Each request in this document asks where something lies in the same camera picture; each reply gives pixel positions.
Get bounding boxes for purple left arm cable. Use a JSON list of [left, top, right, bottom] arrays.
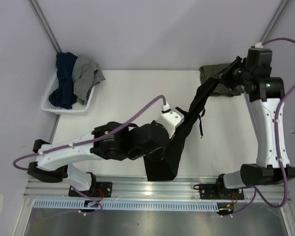
[[12, 95, 168, 219]]

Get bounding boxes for right aluminium corner post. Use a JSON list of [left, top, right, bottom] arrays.
[[259, 0, 293, 43]]

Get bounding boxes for aluminium mounting rail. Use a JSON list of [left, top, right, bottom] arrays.
[[23, 175, 292, 203]]

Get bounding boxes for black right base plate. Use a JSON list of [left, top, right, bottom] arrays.
[[194, 184, 244, 200]]

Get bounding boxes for left aluminium corner post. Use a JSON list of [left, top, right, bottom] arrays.
[[28, 0, 62, 54]]

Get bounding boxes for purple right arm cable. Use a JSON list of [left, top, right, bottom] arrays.
[[218, 37, 295, 218]]

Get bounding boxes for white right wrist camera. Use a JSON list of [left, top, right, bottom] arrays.
[[254, 42, 264, 50]]

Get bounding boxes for black shorts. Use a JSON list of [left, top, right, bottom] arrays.
[[144, 64, 229, 182]]

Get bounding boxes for dark blue garment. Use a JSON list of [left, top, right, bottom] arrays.
[[49, 52, 78, 110]]

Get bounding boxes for aluminium corner post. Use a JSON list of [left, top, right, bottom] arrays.
[[28, 0, 62, 54], [259, 0, 293, 43]]

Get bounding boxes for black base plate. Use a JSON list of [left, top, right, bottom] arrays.
[[68, 182, 113, 198], [194, 184, 244, 200]]

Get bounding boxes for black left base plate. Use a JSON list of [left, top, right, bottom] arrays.
[[68, 182, 113, 198]]

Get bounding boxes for olive green shorts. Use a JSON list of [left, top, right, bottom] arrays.
[[199, 62, 244, 97]]

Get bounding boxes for grey shorts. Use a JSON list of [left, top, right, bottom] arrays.
[[72, 55, 106, 105]]

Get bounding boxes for white perforated basket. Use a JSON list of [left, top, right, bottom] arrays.
[[40, 70, 97, 116]]

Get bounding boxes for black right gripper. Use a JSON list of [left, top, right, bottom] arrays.
[[212, 56, 253, 90]]

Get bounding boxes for white slotted cable duct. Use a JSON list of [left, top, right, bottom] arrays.
[[33, 199, 219, 212]]

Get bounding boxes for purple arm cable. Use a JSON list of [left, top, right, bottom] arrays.
[[12, 95, 168, 219], [218, 37, 295, 218]]

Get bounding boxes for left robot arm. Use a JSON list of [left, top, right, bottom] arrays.
[[27, 120, 175, 197]]

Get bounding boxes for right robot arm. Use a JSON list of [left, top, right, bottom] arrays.
[[214, 47, 295, 199]]

